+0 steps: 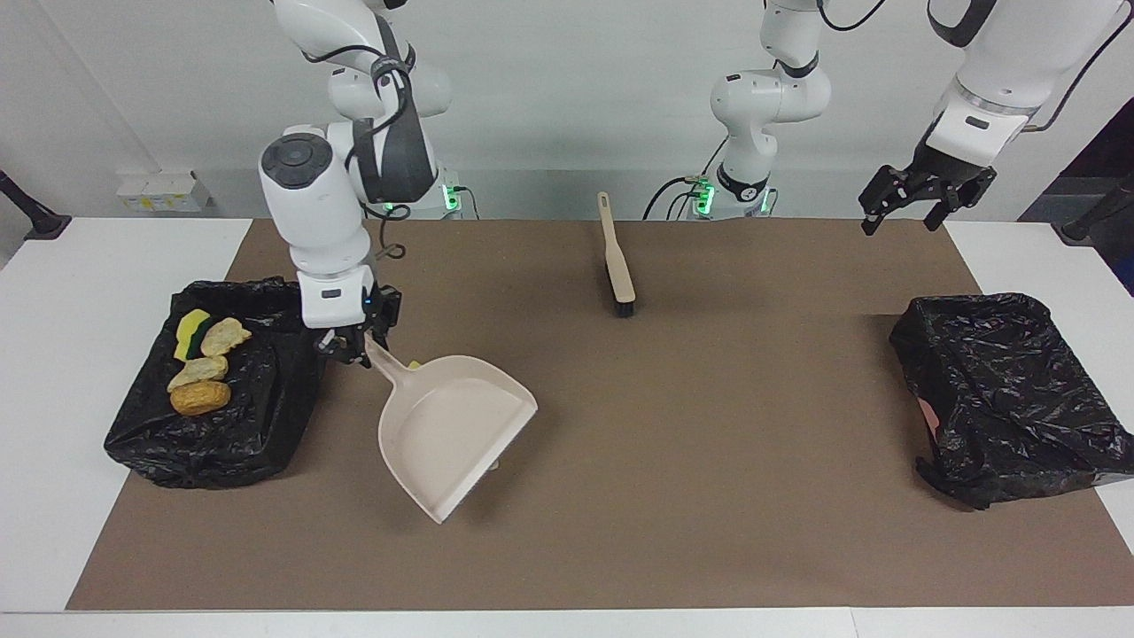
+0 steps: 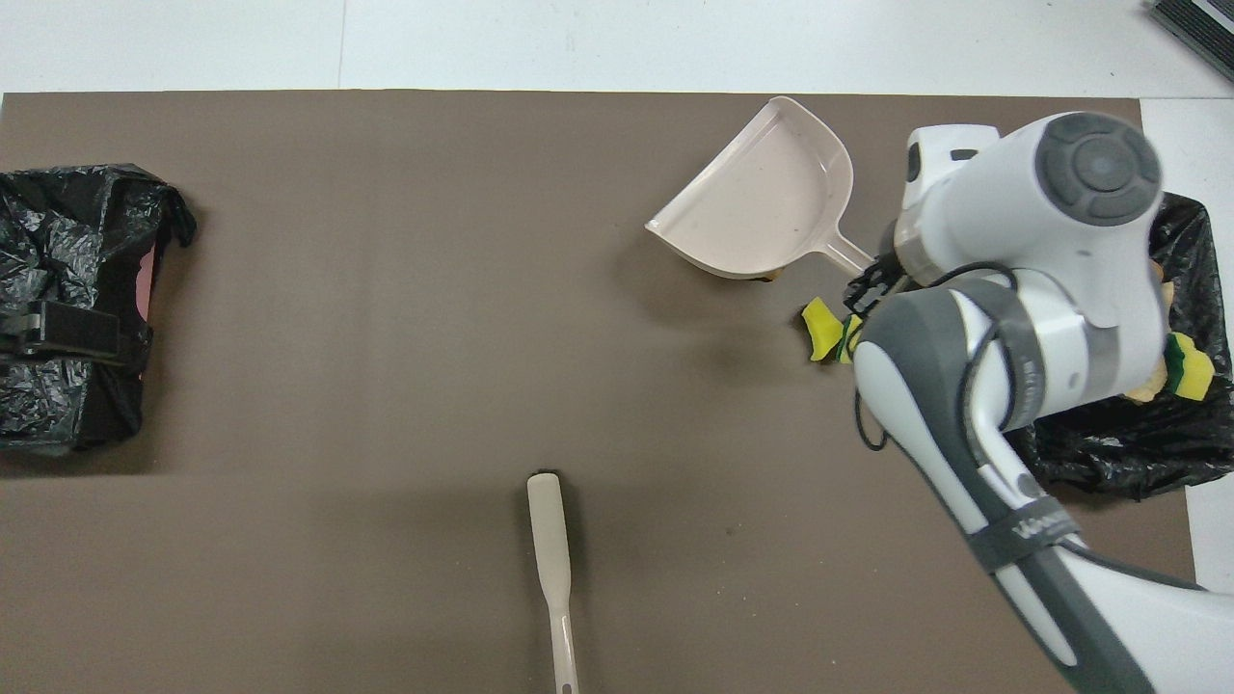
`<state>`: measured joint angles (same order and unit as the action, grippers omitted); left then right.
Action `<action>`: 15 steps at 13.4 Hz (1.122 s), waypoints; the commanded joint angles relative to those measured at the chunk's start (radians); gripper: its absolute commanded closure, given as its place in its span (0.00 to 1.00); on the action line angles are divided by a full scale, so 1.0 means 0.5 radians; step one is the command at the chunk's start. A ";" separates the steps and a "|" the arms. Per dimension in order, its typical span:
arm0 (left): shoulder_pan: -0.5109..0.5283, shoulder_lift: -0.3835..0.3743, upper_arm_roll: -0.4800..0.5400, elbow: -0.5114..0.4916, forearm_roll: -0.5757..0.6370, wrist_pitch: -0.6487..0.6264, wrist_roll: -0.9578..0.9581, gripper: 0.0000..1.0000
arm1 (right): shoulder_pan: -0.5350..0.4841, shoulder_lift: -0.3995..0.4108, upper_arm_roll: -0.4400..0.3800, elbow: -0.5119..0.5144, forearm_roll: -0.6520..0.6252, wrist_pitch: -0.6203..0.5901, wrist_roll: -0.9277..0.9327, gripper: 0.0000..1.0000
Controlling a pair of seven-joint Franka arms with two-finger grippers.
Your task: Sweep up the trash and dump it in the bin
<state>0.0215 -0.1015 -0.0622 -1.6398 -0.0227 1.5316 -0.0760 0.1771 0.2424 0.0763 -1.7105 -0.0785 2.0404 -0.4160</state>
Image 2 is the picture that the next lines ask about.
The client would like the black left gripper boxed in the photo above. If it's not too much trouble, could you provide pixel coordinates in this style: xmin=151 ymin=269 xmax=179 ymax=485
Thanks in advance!
xmin=0 ymin=302 xmax=122 ymax=365

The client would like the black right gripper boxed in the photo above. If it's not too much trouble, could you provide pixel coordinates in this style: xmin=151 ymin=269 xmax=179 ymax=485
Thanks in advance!
xmin=845 ymin=251 xmax=913 ymax=311

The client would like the beige plastic dustpan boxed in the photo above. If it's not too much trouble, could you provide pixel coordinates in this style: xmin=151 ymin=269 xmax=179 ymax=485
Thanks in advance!
xmin=644 ymin=95 xmax=876 ymax=282

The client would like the yellow green sponge block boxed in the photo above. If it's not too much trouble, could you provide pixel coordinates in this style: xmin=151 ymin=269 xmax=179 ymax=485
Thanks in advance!
xmin=1162 ymin=331 xmax=1216 ymax=402

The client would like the beige hand brush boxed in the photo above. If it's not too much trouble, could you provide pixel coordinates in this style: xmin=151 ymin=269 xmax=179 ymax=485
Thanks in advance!
xmin=526 ymin=469 xmax=579 ymax=694

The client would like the black-bagged bin with pink patch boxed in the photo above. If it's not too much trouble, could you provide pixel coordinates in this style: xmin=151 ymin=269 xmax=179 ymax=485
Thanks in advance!
xmin=0 ymin=163 xmax=199 ymax=456

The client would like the black-bagged trash bin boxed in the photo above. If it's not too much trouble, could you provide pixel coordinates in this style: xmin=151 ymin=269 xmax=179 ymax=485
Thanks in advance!
xmin=1007 ymin=191 xmax=1234 ymax=500

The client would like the curved yellow sponge piece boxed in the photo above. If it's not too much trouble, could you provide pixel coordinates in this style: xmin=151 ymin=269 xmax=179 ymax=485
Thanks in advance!
xmin=801 ymin=296 xmax=845 ymax=363

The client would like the brown table mat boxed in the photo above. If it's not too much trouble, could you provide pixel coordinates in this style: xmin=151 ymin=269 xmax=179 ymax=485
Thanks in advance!
xmin=0 ymin=91 xmax=1211 ymax=694

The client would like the dark grey ribbed panel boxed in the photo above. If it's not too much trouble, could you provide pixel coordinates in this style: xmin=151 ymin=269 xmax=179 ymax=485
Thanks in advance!
xmin=1143 ymin=0 xmax=1234 ymax=83

